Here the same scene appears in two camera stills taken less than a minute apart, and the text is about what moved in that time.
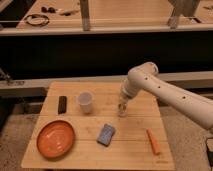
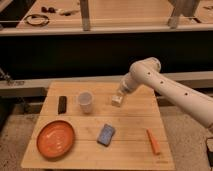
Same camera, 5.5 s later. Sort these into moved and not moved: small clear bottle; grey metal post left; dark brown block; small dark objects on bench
Moved: small clear bottle
Not moved: dark brown block; small dark objects on bench; grey metal post left
